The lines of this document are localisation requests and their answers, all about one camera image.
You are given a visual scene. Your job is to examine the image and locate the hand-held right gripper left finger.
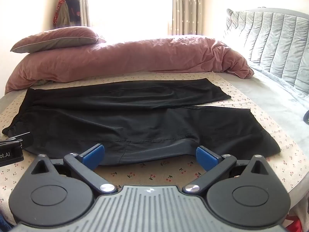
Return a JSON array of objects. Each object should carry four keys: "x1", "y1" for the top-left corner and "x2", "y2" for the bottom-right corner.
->
[{"x1": 31, "y1": 144, "x2": 118, "y2": 194}]

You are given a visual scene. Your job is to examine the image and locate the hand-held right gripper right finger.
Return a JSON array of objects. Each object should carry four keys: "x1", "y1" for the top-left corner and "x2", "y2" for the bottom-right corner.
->
[{"x1": 182, "y1": 146, "x2": 269, "y2": 195}]

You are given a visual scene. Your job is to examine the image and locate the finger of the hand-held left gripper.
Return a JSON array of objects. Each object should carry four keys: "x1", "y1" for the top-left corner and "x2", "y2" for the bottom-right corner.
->
[{"x1": 0, "y1": 132, "x2": 33, "y2": 148}]

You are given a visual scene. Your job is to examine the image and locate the black pants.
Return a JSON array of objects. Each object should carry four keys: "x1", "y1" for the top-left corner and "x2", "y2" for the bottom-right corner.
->
[{"x1": 2, "y1": 77, "x2": 281, "y2": 167}]

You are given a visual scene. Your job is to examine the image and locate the cherry print bed sheet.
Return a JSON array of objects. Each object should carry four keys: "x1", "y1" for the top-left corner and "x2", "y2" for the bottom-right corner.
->
[{"x1": 0, "y1": 71, "x2": 308, "y2": 213}]

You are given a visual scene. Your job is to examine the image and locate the blue cloth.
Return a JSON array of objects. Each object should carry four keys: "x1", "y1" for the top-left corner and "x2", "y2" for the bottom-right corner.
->
[{"x1": 0, "y1": 211, "x2": 14, "y2": 232}]

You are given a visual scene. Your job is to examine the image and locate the pink pillow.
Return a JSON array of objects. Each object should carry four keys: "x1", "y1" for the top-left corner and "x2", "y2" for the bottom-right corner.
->
[{"x1": 10, "y1": 26, "x2": 107, "y2": 54}]

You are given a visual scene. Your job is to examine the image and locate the pink duvet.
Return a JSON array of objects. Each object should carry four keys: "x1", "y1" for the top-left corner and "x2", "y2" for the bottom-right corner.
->
[{"x1": 5, "y1": 34, "x2": 254, "y2": 93}]

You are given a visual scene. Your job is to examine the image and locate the red cloth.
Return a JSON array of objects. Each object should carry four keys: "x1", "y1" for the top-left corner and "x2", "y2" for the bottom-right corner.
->
[{"x1": 285, "y1": 211, "x2": 309, "y2": 232}]

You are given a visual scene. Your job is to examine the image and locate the grey quilted headboard cushion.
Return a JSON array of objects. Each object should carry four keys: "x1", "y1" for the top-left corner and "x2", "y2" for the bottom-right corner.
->
[{"x1": 223, "y1": 8, "x2": 309, "y2": 95}]

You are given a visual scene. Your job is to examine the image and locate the olive hanging garment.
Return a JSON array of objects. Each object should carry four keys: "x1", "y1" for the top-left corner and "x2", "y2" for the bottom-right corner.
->
[{"x1": 58, "y1": 3, "x2": 71, "y2": 27}]

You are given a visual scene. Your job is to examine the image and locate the red floral hanging garment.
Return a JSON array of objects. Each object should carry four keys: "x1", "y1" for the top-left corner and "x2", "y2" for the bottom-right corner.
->
[{"x1": 53, "y1": 0, "x2": 66, "y2": 26}]

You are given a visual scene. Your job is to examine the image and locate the navy hanging garment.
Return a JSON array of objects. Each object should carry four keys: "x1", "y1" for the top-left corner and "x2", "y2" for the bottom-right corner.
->
[{"x1": 64, "y1": 0, "x2": 81, "y2": 27}]

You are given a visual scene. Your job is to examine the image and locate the grey star print curtain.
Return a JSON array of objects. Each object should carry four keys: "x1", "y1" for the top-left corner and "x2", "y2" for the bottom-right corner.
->
[
  {"x1": 172, "y1": 0, "x2": 203, "y2": 35},
  {"x1": 78, "y1": 0, "x2": 91, "y2": 27}
]

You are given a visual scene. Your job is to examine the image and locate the window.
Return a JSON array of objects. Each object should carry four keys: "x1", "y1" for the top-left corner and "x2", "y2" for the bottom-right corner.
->
[{"x1": 86, "y1": 0, "x2": 174, "y2": 41}]

